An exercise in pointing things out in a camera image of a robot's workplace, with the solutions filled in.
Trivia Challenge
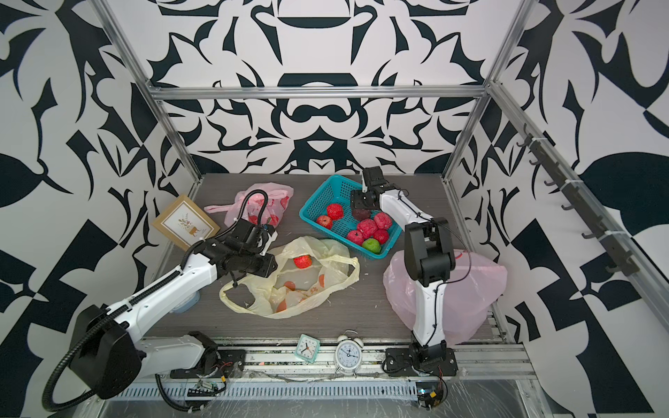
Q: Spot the dark purple fruit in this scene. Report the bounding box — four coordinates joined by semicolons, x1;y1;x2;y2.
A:
351;209;371;221

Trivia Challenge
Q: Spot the small dark red apple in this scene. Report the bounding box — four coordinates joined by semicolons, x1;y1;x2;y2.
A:
373;229;390;245

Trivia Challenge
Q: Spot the green apple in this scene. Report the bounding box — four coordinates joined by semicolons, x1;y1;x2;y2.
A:
362;238;382;254

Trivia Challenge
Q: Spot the smooth red apple with stem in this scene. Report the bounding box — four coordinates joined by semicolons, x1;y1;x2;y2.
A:
316;215;334;230

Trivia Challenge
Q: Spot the pink plastic bag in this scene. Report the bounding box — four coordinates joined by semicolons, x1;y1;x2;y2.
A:
204;183;294;227
383;249;508;346

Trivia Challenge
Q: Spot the yellow plastic bag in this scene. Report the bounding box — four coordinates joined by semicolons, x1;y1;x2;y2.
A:
220;236;361;320

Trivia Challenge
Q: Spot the pink plastic bag front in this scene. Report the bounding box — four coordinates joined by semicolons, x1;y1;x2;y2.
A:
383;249;508;346

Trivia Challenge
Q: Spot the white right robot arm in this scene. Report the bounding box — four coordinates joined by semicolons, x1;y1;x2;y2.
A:
351;167;456;348

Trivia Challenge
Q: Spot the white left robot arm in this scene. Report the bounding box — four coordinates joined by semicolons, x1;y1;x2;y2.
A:
67;219;278;399

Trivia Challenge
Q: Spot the teal perforated plastic basket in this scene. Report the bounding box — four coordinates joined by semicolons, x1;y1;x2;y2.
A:
299;175;402;260

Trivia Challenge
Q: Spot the gold framed picture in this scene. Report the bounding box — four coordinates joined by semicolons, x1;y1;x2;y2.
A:
152;195;220;250

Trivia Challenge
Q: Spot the light blue round clock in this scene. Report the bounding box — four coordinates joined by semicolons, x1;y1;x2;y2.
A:
171;292;200;314

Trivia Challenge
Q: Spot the small teal square clock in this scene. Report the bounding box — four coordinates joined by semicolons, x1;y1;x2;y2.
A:
294;334;321;364

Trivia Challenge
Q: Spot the white twin-bell alarm clock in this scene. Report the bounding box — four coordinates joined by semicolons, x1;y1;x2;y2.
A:
334;334;364;376

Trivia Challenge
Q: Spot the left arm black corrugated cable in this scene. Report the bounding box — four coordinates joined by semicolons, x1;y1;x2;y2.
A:
41;189;270;413

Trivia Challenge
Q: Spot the white slotted cable duct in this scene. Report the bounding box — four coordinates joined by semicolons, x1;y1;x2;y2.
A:
111;380;419;402

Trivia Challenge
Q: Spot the wall hook rail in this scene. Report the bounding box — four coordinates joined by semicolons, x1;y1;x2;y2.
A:
518;132;642;277

